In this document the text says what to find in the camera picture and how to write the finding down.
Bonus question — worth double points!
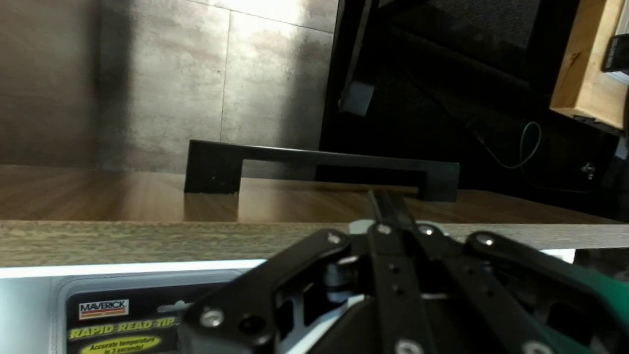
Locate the grey cable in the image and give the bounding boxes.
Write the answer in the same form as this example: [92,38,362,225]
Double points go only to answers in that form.
[484,120,543,170]

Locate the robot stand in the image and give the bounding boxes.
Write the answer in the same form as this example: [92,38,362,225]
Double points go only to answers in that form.
[317,0,629,223]

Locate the wooden drawer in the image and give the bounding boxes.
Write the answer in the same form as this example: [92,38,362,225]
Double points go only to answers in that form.
[0,165,629,354]

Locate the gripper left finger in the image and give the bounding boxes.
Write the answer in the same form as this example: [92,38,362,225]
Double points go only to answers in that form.
[179,189,439,354]

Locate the black drawer handle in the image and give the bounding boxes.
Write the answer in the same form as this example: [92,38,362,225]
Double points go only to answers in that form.
[184,140,460,202]

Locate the wooden board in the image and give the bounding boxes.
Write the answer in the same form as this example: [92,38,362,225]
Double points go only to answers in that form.
[549,0,629,131]

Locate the thermometer packet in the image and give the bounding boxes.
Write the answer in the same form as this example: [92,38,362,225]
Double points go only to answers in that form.
[52,269,276,354]

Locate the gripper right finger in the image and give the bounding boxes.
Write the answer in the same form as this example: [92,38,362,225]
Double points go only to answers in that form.
[389,189,629,354]

